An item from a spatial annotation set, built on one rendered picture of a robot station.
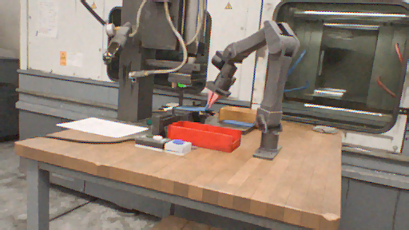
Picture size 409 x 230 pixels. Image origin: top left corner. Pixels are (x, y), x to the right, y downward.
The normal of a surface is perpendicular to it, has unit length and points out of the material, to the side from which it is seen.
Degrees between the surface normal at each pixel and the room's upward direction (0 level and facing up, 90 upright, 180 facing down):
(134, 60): 90
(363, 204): 90
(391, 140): 90
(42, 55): 90
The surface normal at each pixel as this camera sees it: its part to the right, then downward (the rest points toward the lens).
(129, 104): -0.36, 0.14
